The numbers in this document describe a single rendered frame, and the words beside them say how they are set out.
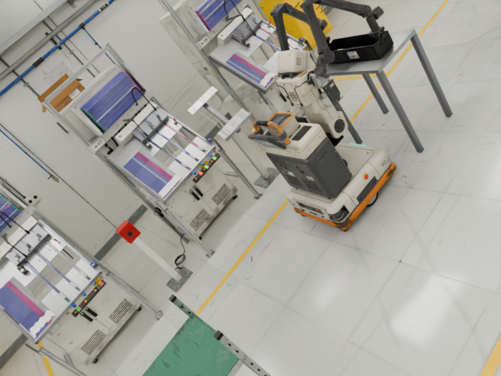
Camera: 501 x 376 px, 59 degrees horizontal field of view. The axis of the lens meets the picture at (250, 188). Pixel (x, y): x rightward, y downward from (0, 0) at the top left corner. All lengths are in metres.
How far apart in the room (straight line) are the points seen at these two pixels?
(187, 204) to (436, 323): 2.55
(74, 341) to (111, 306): 0.41
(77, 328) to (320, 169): 2.52
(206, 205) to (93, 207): 1.80
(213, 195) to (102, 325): 1.57
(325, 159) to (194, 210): 1.71
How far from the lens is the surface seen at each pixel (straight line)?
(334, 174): 3.14
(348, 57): 3.54
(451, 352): 2.57
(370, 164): 3.34
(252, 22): 4.80
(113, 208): 5.79
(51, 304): 3.89
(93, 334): 4.34
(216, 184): 4.42
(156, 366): 2.15
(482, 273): 2.77
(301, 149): 2.93
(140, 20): 5.96
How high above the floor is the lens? 2.19
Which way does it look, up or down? 29 degrees down
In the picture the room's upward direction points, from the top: 40 degrees counter-clockwise
